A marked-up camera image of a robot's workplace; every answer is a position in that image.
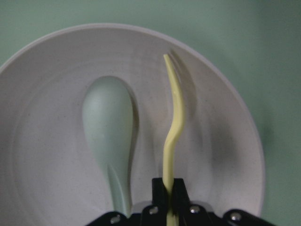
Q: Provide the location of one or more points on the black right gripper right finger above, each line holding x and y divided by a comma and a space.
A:
193, 214

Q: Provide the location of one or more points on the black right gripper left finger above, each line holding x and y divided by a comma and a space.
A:
154, 214

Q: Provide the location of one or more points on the yellow plastic fork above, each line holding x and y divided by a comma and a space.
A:
172, 137

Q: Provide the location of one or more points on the white round plate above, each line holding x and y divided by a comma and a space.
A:
48, 174

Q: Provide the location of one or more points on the pale green plastic spoon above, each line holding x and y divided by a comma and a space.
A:
107, 114

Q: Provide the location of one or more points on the light green tray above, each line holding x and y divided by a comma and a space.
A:
256, 44

